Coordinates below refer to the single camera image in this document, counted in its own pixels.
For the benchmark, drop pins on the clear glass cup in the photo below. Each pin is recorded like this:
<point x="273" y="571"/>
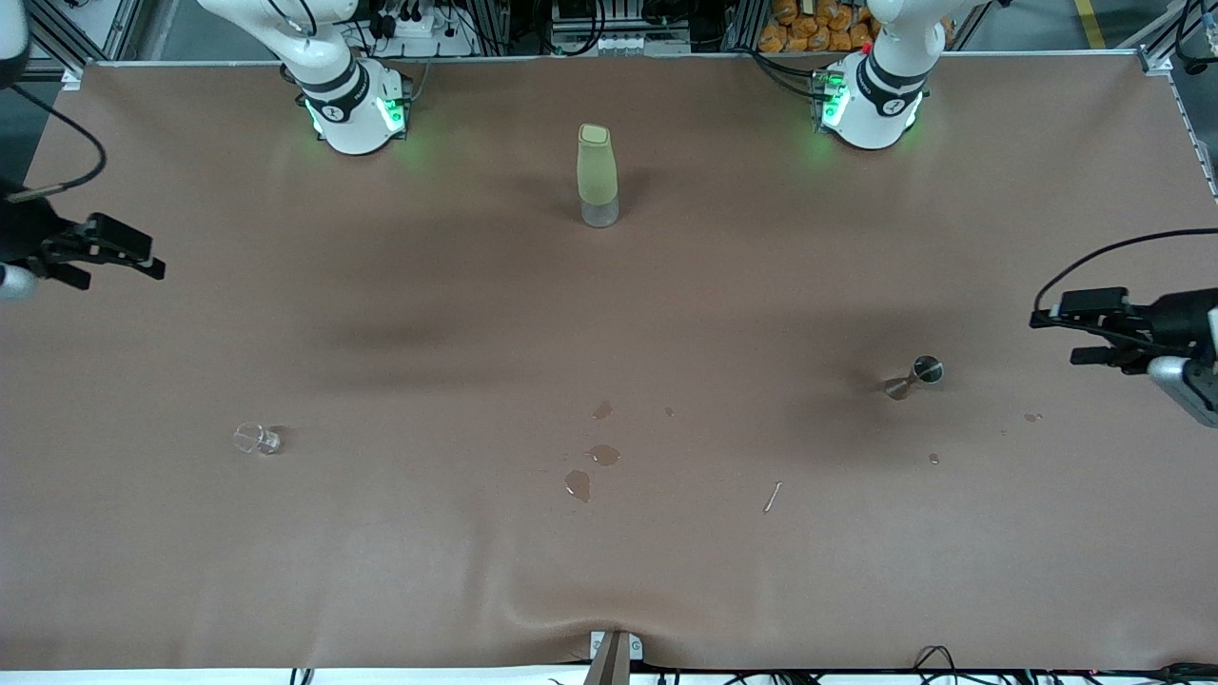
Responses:
<point x="255" y="438"/>

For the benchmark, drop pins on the metal table clamp bracket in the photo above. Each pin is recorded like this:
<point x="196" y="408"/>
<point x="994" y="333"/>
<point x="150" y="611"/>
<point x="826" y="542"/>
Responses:
<point x="614" y="656"/>

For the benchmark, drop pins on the white power strip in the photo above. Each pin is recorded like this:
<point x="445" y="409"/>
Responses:
<point x="423" y="33"/>

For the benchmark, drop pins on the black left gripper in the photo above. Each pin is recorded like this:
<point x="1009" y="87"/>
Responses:
<point x="1183" y="322"/>

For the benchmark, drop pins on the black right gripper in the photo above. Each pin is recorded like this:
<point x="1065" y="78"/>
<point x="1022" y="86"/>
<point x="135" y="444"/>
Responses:
<point x="24" y="236"/>

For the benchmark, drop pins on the steel jigger measuring cup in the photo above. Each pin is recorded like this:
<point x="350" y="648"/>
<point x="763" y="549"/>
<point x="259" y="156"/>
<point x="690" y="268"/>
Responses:
<point x="928" y="369"/>

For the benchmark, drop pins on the black electronics rack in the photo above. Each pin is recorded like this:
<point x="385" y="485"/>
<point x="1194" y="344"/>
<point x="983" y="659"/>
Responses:
<point x="618" y="24"/>

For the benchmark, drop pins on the oval liquid puddle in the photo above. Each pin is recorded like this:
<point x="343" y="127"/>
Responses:
<point x="603" y="455"/>

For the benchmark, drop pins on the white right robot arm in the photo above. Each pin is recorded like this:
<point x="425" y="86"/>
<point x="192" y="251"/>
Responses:
<point x="343" y="105"/>

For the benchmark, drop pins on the small liquid puddle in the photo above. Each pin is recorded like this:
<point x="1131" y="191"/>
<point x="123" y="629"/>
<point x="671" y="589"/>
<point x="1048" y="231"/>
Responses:
<point x="602" y="410"/>

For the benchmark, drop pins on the aluminium frame profile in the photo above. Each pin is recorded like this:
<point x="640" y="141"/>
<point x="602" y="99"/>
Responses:
<point x="74" y="76"/>
<point x="1156" y="59"/>

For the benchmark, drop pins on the pale green bottle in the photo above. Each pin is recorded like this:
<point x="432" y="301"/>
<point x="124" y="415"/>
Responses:
<point x="598" y="171"/>

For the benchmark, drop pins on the brown table cover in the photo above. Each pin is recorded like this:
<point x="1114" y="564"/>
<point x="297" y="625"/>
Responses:
<point x="609" y="314"/>

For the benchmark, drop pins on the large liquid puddle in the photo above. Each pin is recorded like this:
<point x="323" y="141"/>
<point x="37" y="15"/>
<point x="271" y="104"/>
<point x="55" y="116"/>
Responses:
<point x="579" y="486"/>

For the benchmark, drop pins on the orange snack packets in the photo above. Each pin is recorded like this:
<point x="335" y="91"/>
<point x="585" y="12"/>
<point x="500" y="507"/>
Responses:
<point x="818" y="24"/>

